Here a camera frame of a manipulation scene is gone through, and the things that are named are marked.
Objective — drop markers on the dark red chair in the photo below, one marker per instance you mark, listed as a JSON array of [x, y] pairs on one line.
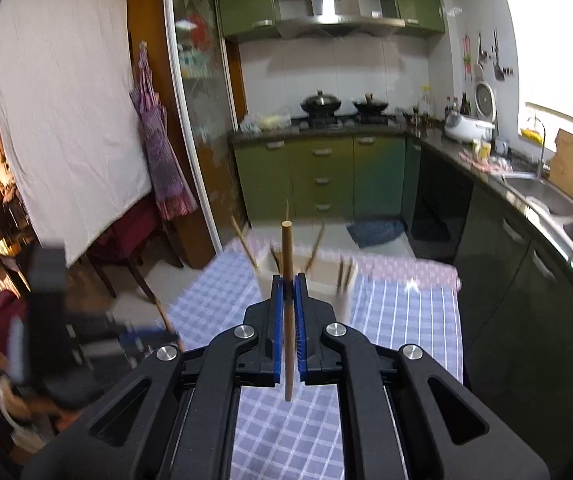
[[126, 230]]

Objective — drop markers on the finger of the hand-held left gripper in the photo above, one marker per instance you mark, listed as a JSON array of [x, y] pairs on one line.
[[141, 341]]

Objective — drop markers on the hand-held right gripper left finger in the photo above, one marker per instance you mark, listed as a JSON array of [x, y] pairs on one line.
[[277, 330]]

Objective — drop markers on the glass sliding door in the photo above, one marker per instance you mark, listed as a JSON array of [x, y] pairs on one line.
[[201, 110]]

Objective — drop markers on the clear oil bottle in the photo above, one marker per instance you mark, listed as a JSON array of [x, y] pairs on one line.
[[423, 102]]

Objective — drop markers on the hanging metal ladle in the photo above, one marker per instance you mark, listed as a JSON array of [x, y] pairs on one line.
[[479, 60]]

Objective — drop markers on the hanging black spatula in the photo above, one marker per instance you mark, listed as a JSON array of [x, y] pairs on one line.
[[498, 72]]

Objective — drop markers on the blue checked tablecloth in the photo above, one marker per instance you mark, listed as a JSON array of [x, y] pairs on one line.
[[406, 340]]

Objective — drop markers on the pink hanging kitchen tool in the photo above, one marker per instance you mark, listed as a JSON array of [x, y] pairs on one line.
[[466, 57]]

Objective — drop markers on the black wok with lid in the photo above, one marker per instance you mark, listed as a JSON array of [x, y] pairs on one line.
[[320, 104]]

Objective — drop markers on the steel range hood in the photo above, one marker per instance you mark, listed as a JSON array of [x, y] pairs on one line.
[[336, 10]]

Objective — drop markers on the purple checked apron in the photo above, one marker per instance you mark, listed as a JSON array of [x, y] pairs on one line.
[[164, 160]]

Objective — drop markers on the white plastic utensil holder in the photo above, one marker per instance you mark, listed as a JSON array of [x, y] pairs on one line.
[[326, 285]]

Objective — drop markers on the blue floor mat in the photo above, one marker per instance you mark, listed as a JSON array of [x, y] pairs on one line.
[[376, 232]]

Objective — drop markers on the light bamboo chopstick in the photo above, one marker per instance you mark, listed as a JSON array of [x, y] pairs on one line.
[[276, 256], [341, 275], [350, 275], [287, 250]]

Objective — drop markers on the dark sauce bottle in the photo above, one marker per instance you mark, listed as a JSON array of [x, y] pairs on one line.
[[459, 105]]

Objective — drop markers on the white hanging sheet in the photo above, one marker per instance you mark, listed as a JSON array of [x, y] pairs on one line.
[[66, 110]]

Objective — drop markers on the steel double sink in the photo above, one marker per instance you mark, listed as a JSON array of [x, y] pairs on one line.
[[541, 195]]

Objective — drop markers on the white rice cooker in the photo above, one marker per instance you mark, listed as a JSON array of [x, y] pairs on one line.
[[466, 127]]

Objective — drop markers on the small steel pot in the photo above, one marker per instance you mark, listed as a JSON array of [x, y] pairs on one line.
[[415, 117]]

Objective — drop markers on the yellow cup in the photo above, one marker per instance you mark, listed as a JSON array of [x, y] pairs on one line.
[[481, 150]]

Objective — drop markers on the reddish brown wooden chopstick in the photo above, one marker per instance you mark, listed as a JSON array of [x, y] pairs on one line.
[[166, 317]]

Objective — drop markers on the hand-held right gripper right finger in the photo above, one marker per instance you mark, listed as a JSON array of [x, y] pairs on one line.
[[300, 330]]

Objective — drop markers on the dark base cabinet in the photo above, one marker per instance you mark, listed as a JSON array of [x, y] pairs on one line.
[[506, 285]]

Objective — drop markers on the person's left hand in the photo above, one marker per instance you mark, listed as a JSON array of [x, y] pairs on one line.
[[11, 401]]

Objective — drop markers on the grey mug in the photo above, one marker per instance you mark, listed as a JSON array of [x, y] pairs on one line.
[[501, 147]]

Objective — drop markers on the pink dish cloth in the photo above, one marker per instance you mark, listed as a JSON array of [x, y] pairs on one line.
[[486, 164]]

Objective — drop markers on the green base cabinet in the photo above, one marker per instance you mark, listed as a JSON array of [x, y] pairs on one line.
[[316, 175]]

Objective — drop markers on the small steel faucet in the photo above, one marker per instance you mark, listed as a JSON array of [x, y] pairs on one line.
[[544, 165]]

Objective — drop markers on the yellow sponge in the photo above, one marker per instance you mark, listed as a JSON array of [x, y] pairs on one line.
[[530, 135]]

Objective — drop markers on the clear plastic bag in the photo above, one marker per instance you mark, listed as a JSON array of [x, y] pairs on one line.
[[266, 122]]

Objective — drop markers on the black gas stove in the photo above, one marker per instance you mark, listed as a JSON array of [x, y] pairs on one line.
[[346, 120]]

